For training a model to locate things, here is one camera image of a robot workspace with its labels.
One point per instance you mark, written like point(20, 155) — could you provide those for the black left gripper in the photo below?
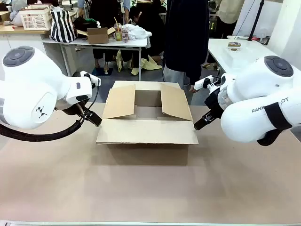
point(75, 108)

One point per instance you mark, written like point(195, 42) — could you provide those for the small open cardboard box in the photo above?
point(98, 36)

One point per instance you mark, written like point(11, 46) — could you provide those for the person in beige top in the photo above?
point(230, 10)

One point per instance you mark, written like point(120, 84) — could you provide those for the white crumpled cloth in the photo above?
point(138, 31)

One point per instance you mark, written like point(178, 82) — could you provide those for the drink cup with straw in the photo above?
point(118, 33)

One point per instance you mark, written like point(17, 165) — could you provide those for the brown tape roll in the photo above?
point(234, 44)

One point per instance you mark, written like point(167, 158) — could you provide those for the wooden-topped white cabinet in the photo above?
point(16, 54)

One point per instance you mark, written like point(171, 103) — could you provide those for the dark clothing pile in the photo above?
point(85, 23)

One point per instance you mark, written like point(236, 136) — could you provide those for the crouching person in black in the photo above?
point(148, 28)

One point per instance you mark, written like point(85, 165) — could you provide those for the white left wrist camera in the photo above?
point(90, 78)

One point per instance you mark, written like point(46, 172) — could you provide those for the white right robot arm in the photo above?
point(254, 99)

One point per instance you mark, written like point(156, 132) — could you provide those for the black white striped bag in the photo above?
point(62, 26)

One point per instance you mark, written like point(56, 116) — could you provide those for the patterned paper cup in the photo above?
point(125, 35)

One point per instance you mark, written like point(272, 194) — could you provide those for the white plastic lattice basket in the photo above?
point(35, 20)

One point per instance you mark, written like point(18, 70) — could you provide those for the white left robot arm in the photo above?
point(28, 89)

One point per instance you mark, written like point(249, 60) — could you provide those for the flat cardboard box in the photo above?
point(4, 16)

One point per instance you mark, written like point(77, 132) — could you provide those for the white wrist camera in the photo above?
point(90, 78)
point(202, 82)

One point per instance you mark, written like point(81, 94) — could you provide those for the white plastic bag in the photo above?
point(17, 14)

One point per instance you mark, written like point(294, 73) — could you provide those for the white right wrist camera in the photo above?
point(202, 82)

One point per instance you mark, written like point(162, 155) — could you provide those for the black tripod stand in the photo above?
point(255, 18)

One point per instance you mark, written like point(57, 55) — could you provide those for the white metal-legged table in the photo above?
point(98, 44)

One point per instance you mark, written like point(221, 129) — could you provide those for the person's left hand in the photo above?
point(192, 89)

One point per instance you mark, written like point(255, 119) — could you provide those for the standing person in black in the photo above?
point(103, 14)

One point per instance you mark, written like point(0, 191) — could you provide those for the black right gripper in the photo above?
point(214, 101)

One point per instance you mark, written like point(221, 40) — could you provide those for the person in dark sweatshirt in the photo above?
point(185, 35)

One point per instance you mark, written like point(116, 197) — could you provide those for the yellow bag on floor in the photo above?
point(148, 64)

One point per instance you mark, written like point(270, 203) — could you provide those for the large brown cardboard box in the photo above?
point(145, 131)

